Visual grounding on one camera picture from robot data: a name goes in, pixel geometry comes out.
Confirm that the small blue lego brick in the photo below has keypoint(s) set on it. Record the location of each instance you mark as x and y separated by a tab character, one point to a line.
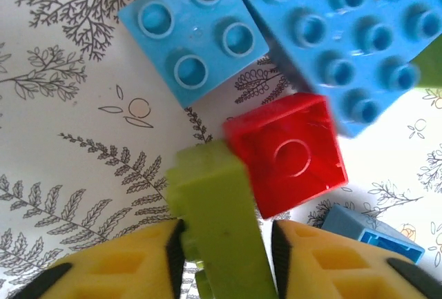
193	29

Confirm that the small red lego brick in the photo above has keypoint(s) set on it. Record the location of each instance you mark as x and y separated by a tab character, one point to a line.
290	161

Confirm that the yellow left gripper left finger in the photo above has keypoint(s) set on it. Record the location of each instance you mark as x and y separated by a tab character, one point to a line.
121	268

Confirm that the green lego brick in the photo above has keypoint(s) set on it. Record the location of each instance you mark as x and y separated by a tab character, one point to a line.
431	67
221	216

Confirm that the floral patterned table cover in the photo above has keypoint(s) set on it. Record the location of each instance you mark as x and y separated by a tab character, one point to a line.
52	123

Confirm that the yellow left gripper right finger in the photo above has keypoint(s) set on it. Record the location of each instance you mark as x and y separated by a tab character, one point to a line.
345	271

